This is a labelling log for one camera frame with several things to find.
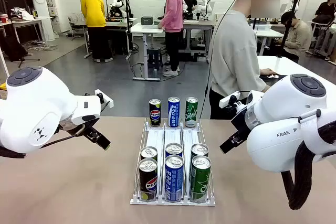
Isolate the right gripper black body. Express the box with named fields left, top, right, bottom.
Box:
left=230, top=108, right=250, bottom=141

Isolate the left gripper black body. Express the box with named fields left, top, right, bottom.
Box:
left=80, top=118, right=102, bottom=138

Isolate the black Pepsi can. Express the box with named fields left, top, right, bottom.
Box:
left=149, top=99, right=162, bottom=127
left=138, top=158, right=159, bottom=202
left=140, top=146, right=159, bottom=162

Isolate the blue Pocari Sweat can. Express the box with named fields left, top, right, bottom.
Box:
left=165, top=143, right=184, bottom=158
left=164, top=155, right=184, bottom=203
left=167, top=97, right=181, bottom=127

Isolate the person's right forearm grey sleeve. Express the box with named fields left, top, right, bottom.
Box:
left=256, top=61, right=272, bottom=92

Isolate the person in grey sweater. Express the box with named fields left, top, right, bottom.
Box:
left=208, top=0, right=291, bottom=120

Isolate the seated person in beige jacket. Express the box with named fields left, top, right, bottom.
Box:
left=277, top=11, right=313, bottom=63

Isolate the person in yellow hoodie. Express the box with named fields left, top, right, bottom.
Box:
left=80, top=0, right=114, bottom=63

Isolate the person in pink hoodie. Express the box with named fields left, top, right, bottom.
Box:
left=156, top=0, right=185, bottom=78

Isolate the standing person in black shirt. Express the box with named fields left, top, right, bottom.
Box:
left=182, top=0, right=198, bottom=20

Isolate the person in black with headphones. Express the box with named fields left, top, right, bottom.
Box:
left=314, top=0, right=336, bottom=25

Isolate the person's right hand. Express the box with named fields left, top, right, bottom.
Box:
left=259, top=68, right=277, bottom=77

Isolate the green Chilsung cider can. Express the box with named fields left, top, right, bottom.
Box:
left=189, top=155, right=212, bottom=204
left=191, top=143, right=209, bottom=159
left=184, top=97, right=198, bottom=128

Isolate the white can dispenser rack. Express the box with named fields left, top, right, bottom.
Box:
left=130, top=118, right=216, bottom=206

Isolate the large white rounded table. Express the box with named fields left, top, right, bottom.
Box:
left=256, top=55, right=336, bottom=86

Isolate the white desk with grey legs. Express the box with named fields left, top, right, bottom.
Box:
left=252, top=26, right=285, bottom=56

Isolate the dark plastic stool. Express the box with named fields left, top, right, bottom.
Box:
left=146, top=47, right=163, bottom=72

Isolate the grey workbench desk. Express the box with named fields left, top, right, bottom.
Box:
left=68, top=17, right=138, bottom=59

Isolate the white standing desk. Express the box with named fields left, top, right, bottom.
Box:
left=129, top=22, right=169, bottom=82

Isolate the black bag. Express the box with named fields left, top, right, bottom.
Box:
left=0, top=35, right=28, bottom=62

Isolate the grey plastic basket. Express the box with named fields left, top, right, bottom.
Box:
left=140, top=16, right=155, bottom=29

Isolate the cluttered grey side table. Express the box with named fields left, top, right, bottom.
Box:
left=0, top=16, right=49, bottom=49

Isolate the black tripod pole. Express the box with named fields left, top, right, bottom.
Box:
left=277, top=0, right=302, bottom=59

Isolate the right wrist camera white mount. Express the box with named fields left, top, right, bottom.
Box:
left=219, top=91, right=242, bottom=112

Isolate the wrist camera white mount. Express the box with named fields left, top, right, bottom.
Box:
left=94, top=89, right=114, bottom=109
left=219, top=91, right=242, bottom=112

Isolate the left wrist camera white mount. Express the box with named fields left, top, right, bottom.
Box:
left=94, top=89, right=114, bottom=109

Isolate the thin black headset cable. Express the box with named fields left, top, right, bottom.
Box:
left=198, top=0, right=241, bottom=120

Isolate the right arm black cable sleeve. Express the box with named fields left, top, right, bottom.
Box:
left=282, top=119, right=336, bottom=210

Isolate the arm black cable sleeve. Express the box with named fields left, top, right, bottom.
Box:
left=0, top=145, right=26, bottom=159
left=282, top=119, right=336, bottom=210

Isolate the left arm black cable sleeve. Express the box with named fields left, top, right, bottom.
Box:
left=0, top=145, right=26, bottom=159

